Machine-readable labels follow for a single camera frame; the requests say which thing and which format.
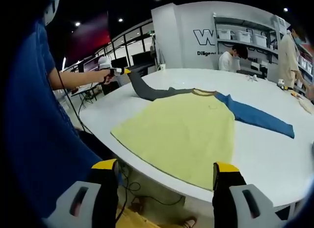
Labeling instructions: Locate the operator in blue shirt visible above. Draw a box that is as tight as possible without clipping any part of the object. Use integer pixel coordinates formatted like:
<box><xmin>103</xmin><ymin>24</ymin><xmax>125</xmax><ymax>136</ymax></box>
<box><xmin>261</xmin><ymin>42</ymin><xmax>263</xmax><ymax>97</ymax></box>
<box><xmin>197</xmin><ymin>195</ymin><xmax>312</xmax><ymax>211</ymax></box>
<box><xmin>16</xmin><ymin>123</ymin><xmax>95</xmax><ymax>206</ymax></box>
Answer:
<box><xmin>4</xmin><ymin>18</ymin><xmax>105</xmax><ymax>220</ymax></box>

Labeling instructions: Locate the person's left hand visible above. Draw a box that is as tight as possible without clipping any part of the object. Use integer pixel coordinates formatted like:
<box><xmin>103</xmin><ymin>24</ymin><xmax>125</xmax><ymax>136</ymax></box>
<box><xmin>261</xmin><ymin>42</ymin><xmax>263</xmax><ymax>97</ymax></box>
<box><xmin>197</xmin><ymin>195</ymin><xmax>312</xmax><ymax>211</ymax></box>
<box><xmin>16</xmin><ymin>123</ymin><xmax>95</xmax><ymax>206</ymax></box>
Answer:
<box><xmin>98</xmin><ymin>69</ymin><xmax>115</xmax><ymax>85</ymax></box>

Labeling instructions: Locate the white storage bin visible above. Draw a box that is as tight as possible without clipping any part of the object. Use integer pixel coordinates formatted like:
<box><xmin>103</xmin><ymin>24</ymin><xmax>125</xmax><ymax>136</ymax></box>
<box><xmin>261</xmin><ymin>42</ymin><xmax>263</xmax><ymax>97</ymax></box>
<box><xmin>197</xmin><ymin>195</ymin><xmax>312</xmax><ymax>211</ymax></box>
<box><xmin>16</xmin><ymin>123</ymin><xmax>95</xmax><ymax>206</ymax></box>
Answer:
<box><xmin>252</xmin><ymin>33</ymin><xmax>267</xmax><ymax>48</ymax></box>
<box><xmin>217</xmin><ymin>29</ymin><xmax>233</xmax><ymax>40</ymax></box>
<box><xmin>235</xmin><ymin>30</ymin><xmax>251</xmax><ymax>44</ymax></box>

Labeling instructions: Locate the black device cable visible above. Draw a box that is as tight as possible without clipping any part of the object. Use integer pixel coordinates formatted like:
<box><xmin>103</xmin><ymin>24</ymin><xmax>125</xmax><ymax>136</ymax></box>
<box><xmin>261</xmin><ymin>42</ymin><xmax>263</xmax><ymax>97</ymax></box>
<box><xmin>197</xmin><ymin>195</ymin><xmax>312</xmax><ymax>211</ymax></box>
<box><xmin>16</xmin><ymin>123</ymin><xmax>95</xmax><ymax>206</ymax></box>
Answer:
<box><xmin>56</xmin><ymin>67</ymin><xmax>95</xmax><ymax>136</ymax></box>

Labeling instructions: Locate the black floor cable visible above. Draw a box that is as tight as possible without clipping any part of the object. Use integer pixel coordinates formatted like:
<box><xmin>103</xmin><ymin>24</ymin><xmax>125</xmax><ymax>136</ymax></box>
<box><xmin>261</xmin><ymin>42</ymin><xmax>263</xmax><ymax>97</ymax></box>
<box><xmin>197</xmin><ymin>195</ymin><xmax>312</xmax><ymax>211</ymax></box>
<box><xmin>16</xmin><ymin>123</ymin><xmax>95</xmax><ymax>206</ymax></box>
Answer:
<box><xmin>117</xmin><ymin>164</ymin><xmax>186</xmax><ymax>223</ymax></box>

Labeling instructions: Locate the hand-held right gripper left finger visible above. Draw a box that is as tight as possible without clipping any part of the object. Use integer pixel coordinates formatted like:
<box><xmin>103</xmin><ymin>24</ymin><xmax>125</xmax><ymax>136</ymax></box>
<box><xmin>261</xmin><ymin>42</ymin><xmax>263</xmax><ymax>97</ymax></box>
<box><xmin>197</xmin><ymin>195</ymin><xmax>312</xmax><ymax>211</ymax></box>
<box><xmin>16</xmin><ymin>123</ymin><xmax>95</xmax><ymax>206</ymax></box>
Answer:
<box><xmin>43</xmin><ymin>158</ymin><xmax>120</xmax><ymax>228</ymax></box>

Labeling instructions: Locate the yellow long-sleeved garment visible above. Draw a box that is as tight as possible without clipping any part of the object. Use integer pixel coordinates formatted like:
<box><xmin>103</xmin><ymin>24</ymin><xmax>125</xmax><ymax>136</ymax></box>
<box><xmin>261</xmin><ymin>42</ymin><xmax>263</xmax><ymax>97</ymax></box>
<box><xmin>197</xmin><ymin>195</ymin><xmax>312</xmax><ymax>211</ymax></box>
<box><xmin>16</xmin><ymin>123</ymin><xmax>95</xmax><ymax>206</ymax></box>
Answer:
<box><xmin>110</xmin><ymin>72</ymin><xmax>295</xmax><ymax>192</ymax></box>

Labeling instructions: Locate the grey shelf rack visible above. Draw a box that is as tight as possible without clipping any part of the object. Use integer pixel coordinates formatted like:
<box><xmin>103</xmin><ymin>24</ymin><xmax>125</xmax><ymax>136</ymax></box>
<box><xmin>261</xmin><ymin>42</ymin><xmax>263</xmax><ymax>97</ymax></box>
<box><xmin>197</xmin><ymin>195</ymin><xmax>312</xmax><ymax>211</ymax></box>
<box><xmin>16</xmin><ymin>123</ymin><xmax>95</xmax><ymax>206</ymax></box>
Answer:
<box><xmin>212</xmin><ymin>14</ymin><xmax>287</xmax><ymax>79</ymax></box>

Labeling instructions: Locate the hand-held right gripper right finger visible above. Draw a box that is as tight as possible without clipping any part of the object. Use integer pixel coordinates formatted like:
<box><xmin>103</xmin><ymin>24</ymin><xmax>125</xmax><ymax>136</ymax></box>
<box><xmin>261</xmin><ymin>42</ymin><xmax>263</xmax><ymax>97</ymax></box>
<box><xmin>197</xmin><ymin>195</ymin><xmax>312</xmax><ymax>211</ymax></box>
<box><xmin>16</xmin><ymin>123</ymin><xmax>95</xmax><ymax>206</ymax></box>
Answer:
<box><xmin>212</xmin><ymin>161</ymin><xmax>290</xmax><ymax>228</ymax></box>

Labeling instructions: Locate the beige cloth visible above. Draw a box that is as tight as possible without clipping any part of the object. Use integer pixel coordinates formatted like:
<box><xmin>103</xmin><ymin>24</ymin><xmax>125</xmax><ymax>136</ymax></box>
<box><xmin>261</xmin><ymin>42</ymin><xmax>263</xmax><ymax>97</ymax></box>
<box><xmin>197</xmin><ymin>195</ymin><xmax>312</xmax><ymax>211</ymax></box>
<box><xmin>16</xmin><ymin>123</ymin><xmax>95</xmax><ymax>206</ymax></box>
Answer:
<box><xmin>297</xmin><ymin>97</ymin><xmax>314</xmax><ymax>114</ymax></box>

